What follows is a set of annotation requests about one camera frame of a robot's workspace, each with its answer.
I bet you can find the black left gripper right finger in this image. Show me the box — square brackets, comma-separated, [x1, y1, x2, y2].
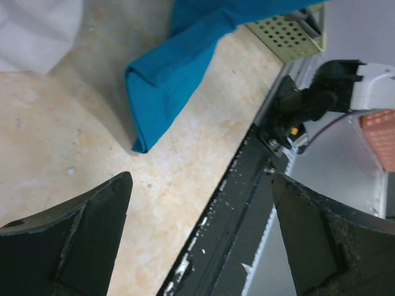
[272, 173, 394, 295]

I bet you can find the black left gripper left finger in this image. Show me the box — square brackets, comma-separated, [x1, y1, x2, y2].
[1, 171, 133, 295]

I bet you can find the blue t-shirt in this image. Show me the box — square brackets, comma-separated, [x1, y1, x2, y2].
[125, 0, 314, 154]

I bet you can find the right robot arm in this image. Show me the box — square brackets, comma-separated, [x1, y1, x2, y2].
[272, 60, 394, 128]

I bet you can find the white t-shirt on green hanger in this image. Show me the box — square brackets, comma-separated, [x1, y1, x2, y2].
[1, 0, 84, 74]

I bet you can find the light green perforated basket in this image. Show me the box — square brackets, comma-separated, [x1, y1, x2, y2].
[247, 2, 326, 64]

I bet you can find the white toothed cable strip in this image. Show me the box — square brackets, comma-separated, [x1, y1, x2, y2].
[242, 154, 299, 296]

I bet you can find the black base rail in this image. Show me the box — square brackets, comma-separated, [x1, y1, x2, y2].
[156, 73, 306, 296]

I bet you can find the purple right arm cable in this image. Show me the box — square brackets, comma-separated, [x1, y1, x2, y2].
[297, 109, 395, 155]

